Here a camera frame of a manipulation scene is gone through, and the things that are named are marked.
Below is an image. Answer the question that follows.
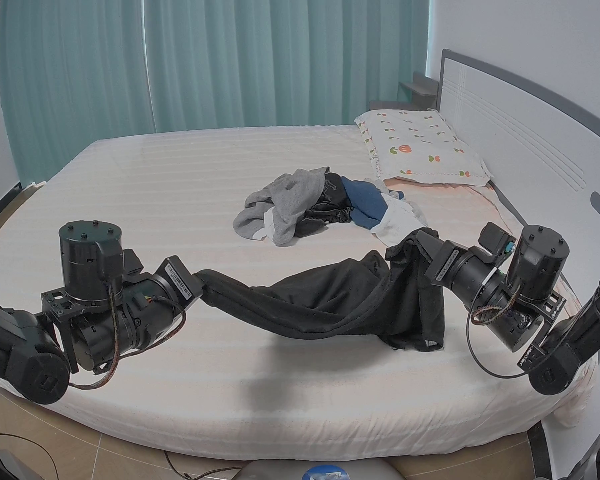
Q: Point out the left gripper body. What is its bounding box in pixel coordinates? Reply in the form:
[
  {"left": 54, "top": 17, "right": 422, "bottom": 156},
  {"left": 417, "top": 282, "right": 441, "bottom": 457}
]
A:
[{"left": 125, "top": 255, "right": 205, "bottom": 330}]

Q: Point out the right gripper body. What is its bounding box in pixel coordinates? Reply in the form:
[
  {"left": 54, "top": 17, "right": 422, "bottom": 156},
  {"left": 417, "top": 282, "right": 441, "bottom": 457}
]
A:
[{"left": 426, "top": 244, "right": 509, "bottom": 315}]

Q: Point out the black T-shirt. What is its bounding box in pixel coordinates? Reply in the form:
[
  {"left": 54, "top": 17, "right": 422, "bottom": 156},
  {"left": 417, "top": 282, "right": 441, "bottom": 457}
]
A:
[{"left": 196, "top": 227, "right": 447, "bottom": 354}]

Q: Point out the bed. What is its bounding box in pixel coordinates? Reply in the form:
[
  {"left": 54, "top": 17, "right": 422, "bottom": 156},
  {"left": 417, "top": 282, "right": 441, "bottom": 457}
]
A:
[{"left": 0, "top": 48, "right": 600, "bottom": 480}]

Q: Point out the pile of clothes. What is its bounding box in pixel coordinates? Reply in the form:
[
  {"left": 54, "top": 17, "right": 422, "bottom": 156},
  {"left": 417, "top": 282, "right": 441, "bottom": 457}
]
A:
[{"left": 232, "top": 166, "right": 429, "bottom": 249}]

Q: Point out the white printed pillow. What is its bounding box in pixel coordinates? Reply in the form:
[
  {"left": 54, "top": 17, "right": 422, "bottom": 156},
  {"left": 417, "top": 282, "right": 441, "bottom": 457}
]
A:
[{"left": 354, "top": 109, "right": 492, "bottom": 188}]

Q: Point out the grey bedside table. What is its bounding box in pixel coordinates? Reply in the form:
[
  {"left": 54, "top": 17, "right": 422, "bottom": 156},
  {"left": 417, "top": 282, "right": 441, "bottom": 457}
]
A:
[{"left": 369, "top": 71, "right": 441, "bottom": 112}]

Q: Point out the blue-green curtain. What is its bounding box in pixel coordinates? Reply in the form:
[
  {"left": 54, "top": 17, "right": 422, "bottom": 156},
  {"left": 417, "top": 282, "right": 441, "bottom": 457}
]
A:
[
  {"left": 142, "top": 0, "right": 432, "bottom": 133},
  {"left": 0, "top": 0, "right": 155, "bottom": 187}
]

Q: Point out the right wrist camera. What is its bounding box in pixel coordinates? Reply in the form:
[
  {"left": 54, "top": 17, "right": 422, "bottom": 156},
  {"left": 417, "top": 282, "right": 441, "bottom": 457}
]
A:
[{"left": 472, "top": 222, "right": 517, "bottom": 270}]

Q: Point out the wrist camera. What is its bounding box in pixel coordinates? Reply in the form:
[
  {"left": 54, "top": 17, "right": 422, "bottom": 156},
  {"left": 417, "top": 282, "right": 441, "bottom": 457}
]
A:
[
  {"left": 472, "top": 222, "right": 517, "bottom": 270},
  {"left": 122, "top": 249, "right": 144, "bottom": 281}
]

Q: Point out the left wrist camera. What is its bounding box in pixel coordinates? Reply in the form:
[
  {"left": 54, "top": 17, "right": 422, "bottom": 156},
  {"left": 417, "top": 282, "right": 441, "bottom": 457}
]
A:
[{"left": 122, "top": 249, "right": 144, "bottom": 281}]

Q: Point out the black cable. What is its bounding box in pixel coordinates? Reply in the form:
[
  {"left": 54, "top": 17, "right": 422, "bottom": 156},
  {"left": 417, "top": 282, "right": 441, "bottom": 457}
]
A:
[
  {"left": 467, "top": 310, "right": 530, "bottom": 380},
  {"left": 164, "top": 449, "right": 242, "bottom": 480},
  {"left": 0, "top": 432, "right": 57, "bottom": 480}
]

